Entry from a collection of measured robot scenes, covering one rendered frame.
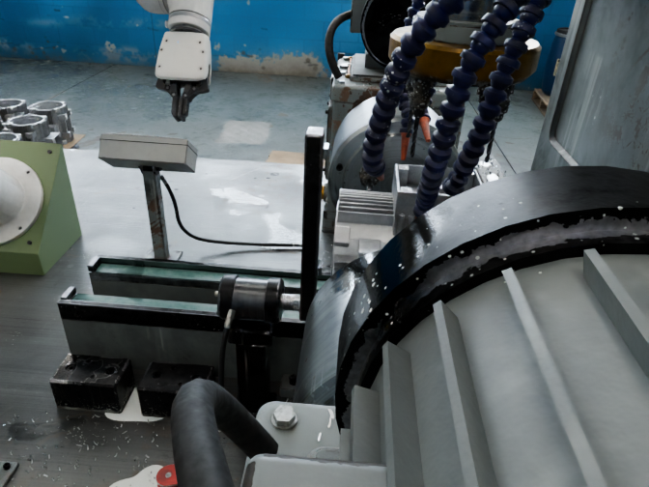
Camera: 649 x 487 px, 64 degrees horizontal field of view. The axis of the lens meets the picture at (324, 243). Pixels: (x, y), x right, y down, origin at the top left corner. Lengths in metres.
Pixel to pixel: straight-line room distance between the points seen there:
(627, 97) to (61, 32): 6.67
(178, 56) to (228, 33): 5.26
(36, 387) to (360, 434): 0.82
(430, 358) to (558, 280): 0.04
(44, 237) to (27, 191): 0.10
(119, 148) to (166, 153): 0.09
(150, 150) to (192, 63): 0.19
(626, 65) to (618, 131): 0.08
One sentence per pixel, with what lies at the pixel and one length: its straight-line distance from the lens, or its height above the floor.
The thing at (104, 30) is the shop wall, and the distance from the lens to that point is 6.83.
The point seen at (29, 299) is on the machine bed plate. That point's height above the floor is 0.80.
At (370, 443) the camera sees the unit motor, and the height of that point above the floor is 1.30.
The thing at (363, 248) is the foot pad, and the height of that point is 1.08.
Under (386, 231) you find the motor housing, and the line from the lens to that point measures 0.73.
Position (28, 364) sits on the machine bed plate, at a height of 0.80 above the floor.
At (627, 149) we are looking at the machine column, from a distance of 0.70.
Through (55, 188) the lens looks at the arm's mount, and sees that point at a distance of 1.24.
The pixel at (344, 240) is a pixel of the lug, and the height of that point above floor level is 1.08.
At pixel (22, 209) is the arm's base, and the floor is 0.92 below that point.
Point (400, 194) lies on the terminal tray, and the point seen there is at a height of 1.14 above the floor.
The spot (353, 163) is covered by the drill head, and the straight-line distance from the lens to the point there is 0.96.
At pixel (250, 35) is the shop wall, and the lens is 6.32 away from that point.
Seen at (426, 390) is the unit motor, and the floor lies 1.32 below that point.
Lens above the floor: 1.44
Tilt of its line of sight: 31 degrees down
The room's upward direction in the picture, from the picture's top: 3 degrees clockwise
